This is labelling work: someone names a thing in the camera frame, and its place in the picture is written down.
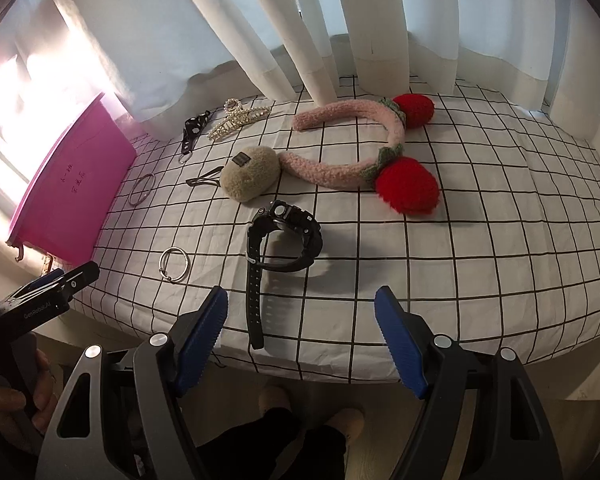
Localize pearl hair claw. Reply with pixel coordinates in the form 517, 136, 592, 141
207, 100, 272, 142

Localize person's black pants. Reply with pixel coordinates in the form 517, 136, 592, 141
195, 407, 348, 480

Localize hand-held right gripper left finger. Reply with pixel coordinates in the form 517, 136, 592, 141
35, 285, 229, 480

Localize beige slipper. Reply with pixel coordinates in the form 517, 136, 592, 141
257, 385, 293, 413
325, 407, 366, 441

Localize pink strawberry plush headband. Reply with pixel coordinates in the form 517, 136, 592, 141
280, 92, 441, 217

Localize beige fluffy pom-pom keychain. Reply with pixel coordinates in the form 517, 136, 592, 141
220, 145, 282, 203

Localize black spotted strap keychain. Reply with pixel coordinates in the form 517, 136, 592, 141
179, 110, 212, 166

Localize pink plastic storage box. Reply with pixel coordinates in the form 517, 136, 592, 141
7, 92, 137, 263

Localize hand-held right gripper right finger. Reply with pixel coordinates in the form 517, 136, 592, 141
374, 285, 563, 480

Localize white sheer curtain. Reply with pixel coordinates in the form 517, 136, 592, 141
45, 0, 600, 126

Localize black hairpin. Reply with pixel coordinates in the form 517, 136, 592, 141
186, 167, 225, 188

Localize person's left hand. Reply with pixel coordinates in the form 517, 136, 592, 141
0, 348, 59, 434

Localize cream curtain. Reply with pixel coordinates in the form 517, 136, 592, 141
162, 0, 412, 107

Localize black digital wristwatch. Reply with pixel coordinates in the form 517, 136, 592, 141
244, 200, 324, 351

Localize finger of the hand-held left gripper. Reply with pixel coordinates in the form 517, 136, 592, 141
0, 261, 101, 334
17, 268, 66, 301

